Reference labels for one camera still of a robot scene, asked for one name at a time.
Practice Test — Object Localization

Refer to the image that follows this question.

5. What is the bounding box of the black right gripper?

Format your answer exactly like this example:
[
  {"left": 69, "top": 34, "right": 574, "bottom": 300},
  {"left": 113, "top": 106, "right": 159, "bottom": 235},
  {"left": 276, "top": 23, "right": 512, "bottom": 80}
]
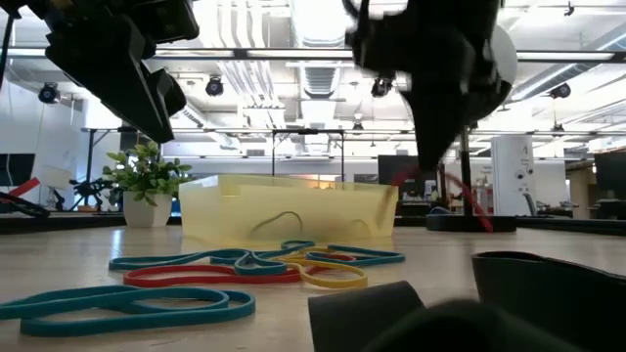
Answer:
[{"left": 344, "top": 0, "right": 500, "bottom": 172}]

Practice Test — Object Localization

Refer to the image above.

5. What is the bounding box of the black aluminium table frame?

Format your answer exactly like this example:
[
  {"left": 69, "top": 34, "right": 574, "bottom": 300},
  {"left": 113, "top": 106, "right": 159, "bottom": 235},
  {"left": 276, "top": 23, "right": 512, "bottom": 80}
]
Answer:
[{"left": 0, "top": 212, "right": 626, "bottom": 236}]

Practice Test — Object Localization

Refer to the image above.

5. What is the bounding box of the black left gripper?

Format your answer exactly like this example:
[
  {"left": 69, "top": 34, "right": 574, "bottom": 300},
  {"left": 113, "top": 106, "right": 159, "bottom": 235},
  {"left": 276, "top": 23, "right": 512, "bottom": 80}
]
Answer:
[{"left": 9, "top": 0, "right": 201, "bottom": 144}]

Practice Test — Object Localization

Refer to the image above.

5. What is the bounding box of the yellow translucent plastic bin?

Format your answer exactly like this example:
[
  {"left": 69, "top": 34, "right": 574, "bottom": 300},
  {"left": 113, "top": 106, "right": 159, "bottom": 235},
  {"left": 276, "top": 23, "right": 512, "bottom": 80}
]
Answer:
[{"left": 178, "top": 174, "right": 399, "bottom": 245}]

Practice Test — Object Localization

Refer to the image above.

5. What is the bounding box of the black monitor screen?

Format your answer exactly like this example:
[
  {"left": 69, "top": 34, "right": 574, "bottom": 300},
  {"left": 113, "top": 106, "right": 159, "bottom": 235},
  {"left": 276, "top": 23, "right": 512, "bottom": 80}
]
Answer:
[
  {"left": 0, "top": 154, "right": 36, "bottom": 187},
  {"left": 378, "top": 154, "right": 438, "bottom": 201}
]

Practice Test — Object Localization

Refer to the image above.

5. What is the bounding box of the white globe table lamp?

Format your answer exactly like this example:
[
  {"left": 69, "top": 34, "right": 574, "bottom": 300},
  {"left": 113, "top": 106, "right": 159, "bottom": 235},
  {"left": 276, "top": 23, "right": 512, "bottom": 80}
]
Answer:
[{"left": 425, "top": 23, "right": 518, "bottom": 234}]

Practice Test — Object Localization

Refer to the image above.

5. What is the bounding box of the yellow rubber band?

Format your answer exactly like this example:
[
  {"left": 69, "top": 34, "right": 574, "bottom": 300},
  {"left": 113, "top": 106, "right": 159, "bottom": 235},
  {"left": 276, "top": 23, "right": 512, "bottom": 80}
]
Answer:
[{"left": 258, "top": 257, "right": 369, "bottom": 289}]

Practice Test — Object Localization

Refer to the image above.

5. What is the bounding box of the black foreground fixture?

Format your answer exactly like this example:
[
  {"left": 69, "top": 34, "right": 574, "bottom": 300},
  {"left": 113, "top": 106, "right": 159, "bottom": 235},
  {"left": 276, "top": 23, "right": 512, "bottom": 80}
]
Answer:
[{"left": 472, "top": 251, "right": 626, "bottom": 352}]

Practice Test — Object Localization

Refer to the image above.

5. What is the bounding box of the green plant in white pot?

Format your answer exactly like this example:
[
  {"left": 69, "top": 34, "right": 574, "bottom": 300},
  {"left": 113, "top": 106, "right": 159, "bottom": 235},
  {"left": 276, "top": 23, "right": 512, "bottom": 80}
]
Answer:
[{"left": 102, "top": 141, "right": 194, "bottom": 229}]

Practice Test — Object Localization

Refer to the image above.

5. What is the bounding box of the white pillar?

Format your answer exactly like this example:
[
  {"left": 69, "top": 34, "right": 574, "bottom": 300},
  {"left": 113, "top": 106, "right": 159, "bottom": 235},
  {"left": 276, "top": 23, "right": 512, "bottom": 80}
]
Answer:
[{"left": 491, "top": 135, "right": 535, "bottom": 217}]

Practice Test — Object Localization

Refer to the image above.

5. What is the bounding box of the black metal frame stand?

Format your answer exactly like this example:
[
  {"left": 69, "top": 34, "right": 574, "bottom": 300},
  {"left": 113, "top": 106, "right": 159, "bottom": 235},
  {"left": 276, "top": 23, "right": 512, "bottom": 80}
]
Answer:
[{"left": 80, "top": 125, "right": 165, "bottom": 212}]

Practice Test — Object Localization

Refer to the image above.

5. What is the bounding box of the teal rubber band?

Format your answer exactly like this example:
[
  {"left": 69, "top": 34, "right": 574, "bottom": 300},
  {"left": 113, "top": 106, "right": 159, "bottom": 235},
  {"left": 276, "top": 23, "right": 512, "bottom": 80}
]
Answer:
[
  {"left": 0, "top": 286, "right": 257, "bottom": 338},
  {"left": 305, "top": 244, "right": 407, "bottom": 268},
  {"left": 209, "top": 239, "right": 316, "bottom": 268},
  {"left": 108, "top": 247, "right": 290, "bottom": 276}
]

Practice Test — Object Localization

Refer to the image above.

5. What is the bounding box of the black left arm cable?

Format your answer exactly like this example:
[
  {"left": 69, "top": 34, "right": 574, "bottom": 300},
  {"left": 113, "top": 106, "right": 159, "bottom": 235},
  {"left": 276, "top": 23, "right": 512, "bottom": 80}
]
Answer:
[{"left": 0, "top": 12, "right": 14, "bottom": 92}]

